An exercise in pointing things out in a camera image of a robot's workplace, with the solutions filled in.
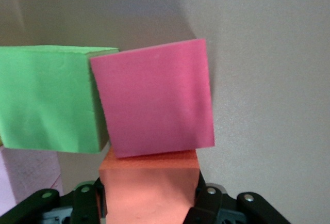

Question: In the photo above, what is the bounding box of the brown paper table cover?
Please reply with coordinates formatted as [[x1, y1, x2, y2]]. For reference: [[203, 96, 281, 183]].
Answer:
[[0, 0, 330, 224]]

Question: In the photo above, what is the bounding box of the orange foam cube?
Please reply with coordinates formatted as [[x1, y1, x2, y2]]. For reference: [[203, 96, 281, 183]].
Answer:
[[98, 146, 201, 224]]

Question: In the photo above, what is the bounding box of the pink foam cube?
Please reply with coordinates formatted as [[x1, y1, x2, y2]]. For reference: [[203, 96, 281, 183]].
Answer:
[[0, 146, 64, 209]]

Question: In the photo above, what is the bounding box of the red foam cube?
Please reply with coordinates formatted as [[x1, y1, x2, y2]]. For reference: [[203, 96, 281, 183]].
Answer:
[[89, 38, 216, 159]]

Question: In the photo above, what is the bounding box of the green foam cube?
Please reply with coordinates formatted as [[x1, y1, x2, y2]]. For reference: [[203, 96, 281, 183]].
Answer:
[[0, 45, 121, 155]]

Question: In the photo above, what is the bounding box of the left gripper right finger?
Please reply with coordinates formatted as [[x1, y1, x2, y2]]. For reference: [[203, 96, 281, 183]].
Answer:
[[184, 172, 292, 224]]

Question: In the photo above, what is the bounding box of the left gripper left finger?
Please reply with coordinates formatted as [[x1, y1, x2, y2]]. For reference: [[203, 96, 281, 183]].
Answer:
[[0, 177, 108, 224]]

